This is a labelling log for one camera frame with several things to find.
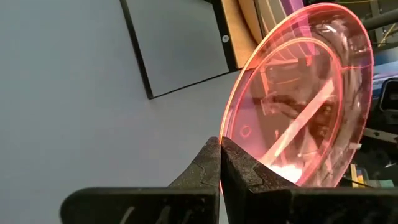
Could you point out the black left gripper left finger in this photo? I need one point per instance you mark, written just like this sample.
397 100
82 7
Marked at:
155 205

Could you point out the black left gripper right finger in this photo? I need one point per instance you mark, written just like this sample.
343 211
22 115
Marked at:
295 205

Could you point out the pink transparent plate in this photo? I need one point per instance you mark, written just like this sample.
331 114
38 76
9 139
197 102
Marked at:
295 93

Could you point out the wooden shelf with black frame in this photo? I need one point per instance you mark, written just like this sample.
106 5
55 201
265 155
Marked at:
231 37

